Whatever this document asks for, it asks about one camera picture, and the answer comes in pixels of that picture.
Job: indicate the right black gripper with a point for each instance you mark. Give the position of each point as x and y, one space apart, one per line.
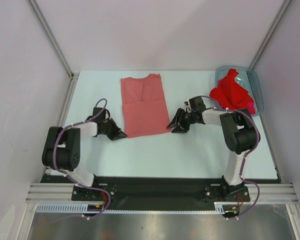
175 121

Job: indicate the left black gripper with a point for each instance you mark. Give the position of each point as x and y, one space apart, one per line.
117 133

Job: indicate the salmon pink t shirt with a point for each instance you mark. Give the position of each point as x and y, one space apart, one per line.
144 106

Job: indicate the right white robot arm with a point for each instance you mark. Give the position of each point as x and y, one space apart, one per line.
240 133

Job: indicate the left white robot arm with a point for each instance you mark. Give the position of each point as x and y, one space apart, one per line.
62 149

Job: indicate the bright red t shirt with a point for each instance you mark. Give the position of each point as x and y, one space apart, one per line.
230 94

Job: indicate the magenta pink garment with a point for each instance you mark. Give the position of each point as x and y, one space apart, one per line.
251 107

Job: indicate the clear blue plastic bin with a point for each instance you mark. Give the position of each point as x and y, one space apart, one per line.
246 78

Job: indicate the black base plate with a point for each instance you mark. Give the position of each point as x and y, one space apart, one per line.
232 197

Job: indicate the left aluminium corner post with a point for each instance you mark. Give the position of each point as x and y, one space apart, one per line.
47 31

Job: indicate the aluminium corner post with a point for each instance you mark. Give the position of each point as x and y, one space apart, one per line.
286 4
47 31

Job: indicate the grey slotted cable duct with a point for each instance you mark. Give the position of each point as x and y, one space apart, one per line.
95 208

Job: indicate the right aluminium corner post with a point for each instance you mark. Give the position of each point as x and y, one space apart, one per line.
286 4

